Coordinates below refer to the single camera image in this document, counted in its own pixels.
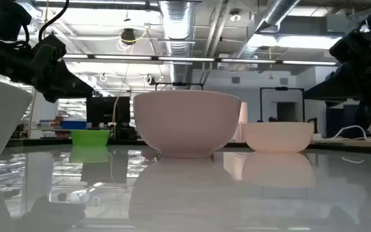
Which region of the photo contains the black arch frame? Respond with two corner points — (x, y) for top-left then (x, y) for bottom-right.
(259, 86), (306, 124)

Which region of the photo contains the small green bowl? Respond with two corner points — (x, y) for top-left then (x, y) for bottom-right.
(71, 129), (111, 147)

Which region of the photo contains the long ceiling light bar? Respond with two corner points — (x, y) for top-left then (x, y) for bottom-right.
(62, 53), (339, 66)

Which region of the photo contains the white cable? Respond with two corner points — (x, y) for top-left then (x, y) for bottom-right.
(328, 124), (371, 142)

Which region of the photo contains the yellow power cable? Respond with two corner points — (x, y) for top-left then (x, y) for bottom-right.
(111, 28), (148, 130)

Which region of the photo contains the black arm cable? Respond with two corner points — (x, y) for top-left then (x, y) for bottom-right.
(38, 0), (71, 43)

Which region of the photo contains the silver ventilation duct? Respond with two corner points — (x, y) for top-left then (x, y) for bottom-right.
(158, 0), (203, 85)
(235, 0), (302, 61)

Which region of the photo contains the black table frame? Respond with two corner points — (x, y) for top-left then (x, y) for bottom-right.
(6, 137), (371, 150)

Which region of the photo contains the large pink bowl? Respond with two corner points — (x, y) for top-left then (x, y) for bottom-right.
(133, 90), (242, 159)

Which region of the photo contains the dark cabinet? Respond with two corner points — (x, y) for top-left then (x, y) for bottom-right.
(325, 104), (362, 138)

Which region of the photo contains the blue storage box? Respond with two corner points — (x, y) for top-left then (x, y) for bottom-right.
(61, 121), (87, 130)

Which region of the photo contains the black ceiling cord reel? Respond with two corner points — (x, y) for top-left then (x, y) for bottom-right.
(120, 28), (137, 45)

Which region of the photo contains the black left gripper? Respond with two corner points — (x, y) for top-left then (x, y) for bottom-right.
(0, 34), (94, 104)

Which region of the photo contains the small pale pink bowl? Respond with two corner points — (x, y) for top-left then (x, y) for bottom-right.
(242, 121), (315, 153)

